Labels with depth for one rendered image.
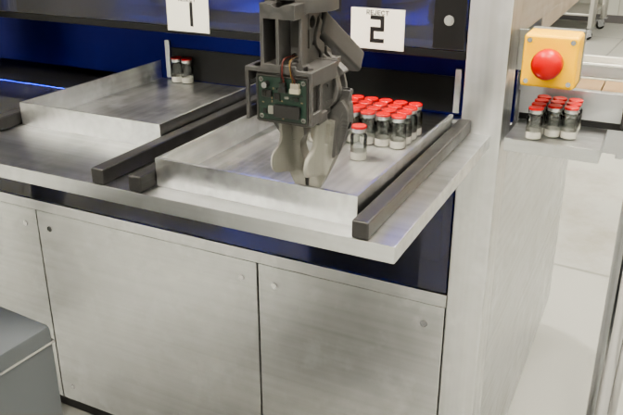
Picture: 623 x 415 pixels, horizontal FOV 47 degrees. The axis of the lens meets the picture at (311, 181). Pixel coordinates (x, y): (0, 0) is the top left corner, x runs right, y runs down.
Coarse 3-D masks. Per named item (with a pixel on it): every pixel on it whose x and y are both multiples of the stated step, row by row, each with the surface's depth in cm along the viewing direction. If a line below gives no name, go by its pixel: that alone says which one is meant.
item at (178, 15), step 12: (168, 0) 121; (180, 0) 120; (192, 0) 119; (204, 0) 118; (168, 12) 122; (180, 12) 121; (204, 12) 119; (168, 24) 123; (180, 24) 122; (204, 24) 120
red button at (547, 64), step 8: (536, 56) 95; (544, 56) 94; (552, 56) 94; (560, 56) 94; (536, 64) 95; (544, 64) 94; (552, 64) 94; (560, 64) 94; (536, 72) 95; (544, 72) 95; (552, 72) 94; (544, 80) 96
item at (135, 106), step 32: (160, 64) 136; (64, 96) 116; (96, 96) 122; (128, 96) 124; (160, 96) 124; (192, 96) 124; (224, 96) 111; (64, 128) 106; (96, 128) 103; (128, 128) 100; (160, 128) 98
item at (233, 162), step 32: (224, 128) 97; (256, 128) 104; (448, 128) 101; (160, 160) 84; (192, 160) 91; (224, 160) 94; (256, 160) 94; (352, 160) 94; (384, 160) 94; (192, 192) 84; (224, 192) 82; (256, 192) 80; (288, 192) 78; (320, 192) 76; (352, 192) 84
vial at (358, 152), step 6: (354, 132) 92; (360, 132) 92; (354, 138) 92; (360, 138) 92; (366, 138) 93; (354, 144) 93; (360, 144) 92; (366, 144) 93; (354, 150) 93; (360, 150) 93; (366, 150) 94; (354, 156) 93; (360, 156) 93; (366, 156) 94
